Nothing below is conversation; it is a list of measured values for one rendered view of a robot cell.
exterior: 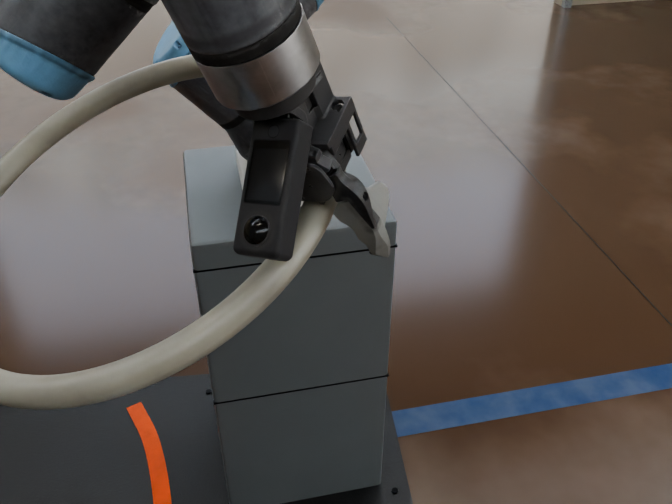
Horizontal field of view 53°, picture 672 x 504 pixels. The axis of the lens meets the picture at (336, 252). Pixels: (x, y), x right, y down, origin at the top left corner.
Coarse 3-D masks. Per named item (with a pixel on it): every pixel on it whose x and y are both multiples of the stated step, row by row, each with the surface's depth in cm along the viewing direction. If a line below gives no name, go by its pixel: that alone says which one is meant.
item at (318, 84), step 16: (320, 64) 58; (320, 80) 58; (304, 96) 53; (320, 96) 58; (240, 112) 54; (256, 112) 53; (272, 112) 52; (288, 112) 53; (304, 112) 56; (320, 112) 59; (336, 112) 59; (352, 112) 60; (320, 128) 58; (336, 128) 58; (320, 144) 57; (336, 144) 58; (352, 144) 61; (320, 160) 57; (336, 160) 59; (320, 176) 57; (304, 192) 60; (320, 192) 59
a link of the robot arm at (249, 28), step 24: (168, 0) 46; (192, 0) 44; (216, 0) 44; (240, 0) 45; (264, 0) 46; (288, 0) 48; (192, 24) 46; (216, 24) 46; (240, 24) 46; (264, 24) 47; (288, 24) 48; (192, 48) 49; (216, 48) 47; (240, 48) 47; (264, 48) 48
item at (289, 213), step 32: (256, 128) 56; (288, 128) 54; (256, 160) 55; (288, 160) 54; (256, 192) 55; (288, 192) 54; (256, 224) 54; (288, 224) 54; (256, 256) 54; (288, 256) 55
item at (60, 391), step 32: (160, 64) 87; (192, 64) 85; (96, 96) 88; (128, 96) 89; (64, 128) 87; (0, 160) 84; (32, 160) 86; (0, 192) 83; (320, 224) 61; (256, 288) 58; (224, 320) 57; (160, 352) 56; (192, 352) 56; (0, 384) 60; (32, 384) 58; (64, 384) 57; (96, 384) 57; (128, 384) 56
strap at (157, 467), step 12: (132, 408) 201; (144, 408) 201; (144, 420) 197; (144, 432) 194; (156, 432) 194; (144, 444) 190; (156, 444) 190; (156, 456) 187; (156, 468) 184; (156, 480) 181; (168, 480) 181; (156, 492) 178; (168, 492) 178
